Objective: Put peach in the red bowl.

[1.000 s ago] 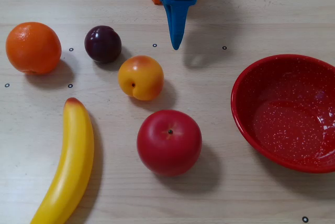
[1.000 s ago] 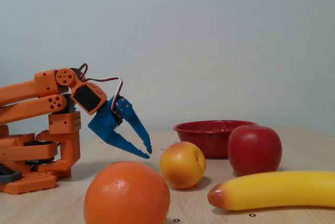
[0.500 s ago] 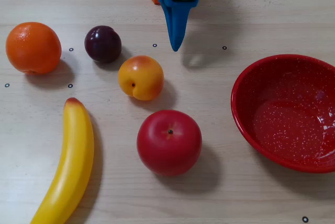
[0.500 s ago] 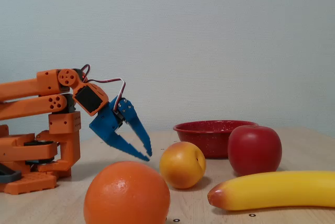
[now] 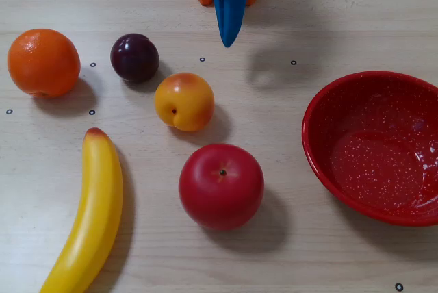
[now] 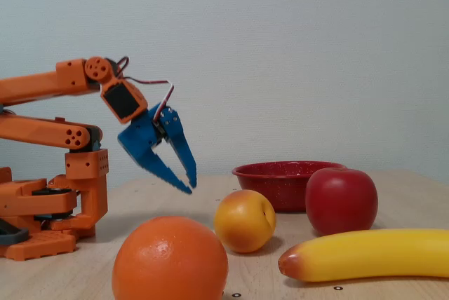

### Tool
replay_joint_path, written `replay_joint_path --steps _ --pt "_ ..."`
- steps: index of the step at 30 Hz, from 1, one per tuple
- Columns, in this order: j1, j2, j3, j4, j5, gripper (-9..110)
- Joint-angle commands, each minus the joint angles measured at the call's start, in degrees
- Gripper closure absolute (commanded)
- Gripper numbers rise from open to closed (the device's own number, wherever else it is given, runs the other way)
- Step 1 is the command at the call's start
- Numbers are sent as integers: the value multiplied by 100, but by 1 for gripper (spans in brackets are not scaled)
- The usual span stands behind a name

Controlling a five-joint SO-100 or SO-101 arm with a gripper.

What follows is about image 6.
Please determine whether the red white servo cable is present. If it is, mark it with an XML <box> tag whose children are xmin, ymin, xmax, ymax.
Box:
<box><xmin>115</xmin><ymin>56</ymin><xmax>175</xmax><ymax>122</ymax></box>

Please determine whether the red apple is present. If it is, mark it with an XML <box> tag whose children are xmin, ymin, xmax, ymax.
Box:
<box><xmin>304</xmin><ymin>168</ymin><xmax>379</xmax><ymax>237</ymax></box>

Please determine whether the orange robot base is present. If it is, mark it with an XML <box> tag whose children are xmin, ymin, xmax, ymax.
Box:
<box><xmin>0</xmin><ymin>166</ymin><xmax>79</xmax><ymax>262</ymax></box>

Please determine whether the orange fruit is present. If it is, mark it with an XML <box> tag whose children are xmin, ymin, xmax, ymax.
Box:
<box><xmin>112</xmin><ymin>215</ymin><xmax>229</xmax><ymax>300</ymax></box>

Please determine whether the yellow banana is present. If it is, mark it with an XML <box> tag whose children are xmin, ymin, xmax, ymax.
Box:
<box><xmin>277</xmin><ymin>229</ymin><xmax>449</xmax><ymax>283</ymax></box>

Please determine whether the black table clamp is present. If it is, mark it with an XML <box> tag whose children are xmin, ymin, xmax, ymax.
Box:
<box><xmin>0</xmin><ymin>218</ymin><xmax>30</xmax><ymax>247</ymax></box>

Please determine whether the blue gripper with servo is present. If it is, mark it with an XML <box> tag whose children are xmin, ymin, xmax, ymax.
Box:
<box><xmin>117</xmin><ymin>102</ymin><xmax>198</xmax><ymax>196</ymax></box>

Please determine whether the red speckled bowl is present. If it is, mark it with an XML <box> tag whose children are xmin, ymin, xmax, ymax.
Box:
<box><xmin>231</xmin><ymin>161</ymin><xmax>348</xmax><ymax>214</ymax></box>

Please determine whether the yellow orange peach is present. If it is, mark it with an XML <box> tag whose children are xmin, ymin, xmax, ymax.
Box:
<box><xmin>213</xmin><ymin>189</ymin><xmax>277</xmax><ymax>254</ymax></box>

